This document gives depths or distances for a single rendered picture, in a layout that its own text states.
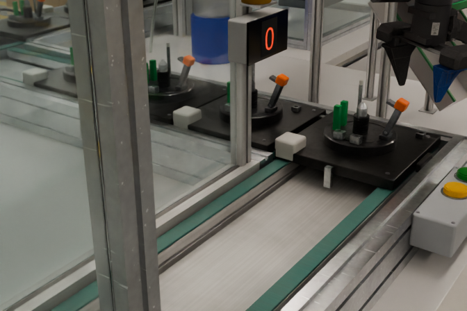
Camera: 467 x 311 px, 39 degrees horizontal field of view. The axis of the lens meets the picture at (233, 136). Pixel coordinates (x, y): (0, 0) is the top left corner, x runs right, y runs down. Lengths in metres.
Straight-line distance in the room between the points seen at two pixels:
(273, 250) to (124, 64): 0.69
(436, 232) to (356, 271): 0.20
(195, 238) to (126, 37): 0.69
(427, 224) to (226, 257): 0.32
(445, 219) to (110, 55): 0.78
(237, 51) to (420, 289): 0.47
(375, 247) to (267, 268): 0.16
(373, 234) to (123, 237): 0.65
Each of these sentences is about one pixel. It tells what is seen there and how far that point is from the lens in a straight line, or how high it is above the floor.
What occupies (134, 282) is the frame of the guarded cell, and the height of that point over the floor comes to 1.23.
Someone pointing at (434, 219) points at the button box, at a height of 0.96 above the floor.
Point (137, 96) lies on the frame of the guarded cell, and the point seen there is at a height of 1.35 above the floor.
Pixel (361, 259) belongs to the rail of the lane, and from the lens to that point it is 0.94.
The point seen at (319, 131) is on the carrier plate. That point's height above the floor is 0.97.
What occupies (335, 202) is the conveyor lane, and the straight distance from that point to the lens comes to 1.17.
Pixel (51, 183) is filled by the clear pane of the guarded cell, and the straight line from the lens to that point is 0.37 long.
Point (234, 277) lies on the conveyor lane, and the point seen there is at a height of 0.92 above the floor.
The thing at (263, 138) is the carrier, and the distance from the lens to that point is 1.28.
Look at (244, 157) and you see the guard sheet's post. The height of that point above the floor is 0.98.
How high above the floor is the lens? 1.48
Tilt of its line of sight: 23 degrees down
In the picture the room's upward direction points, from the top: straight up
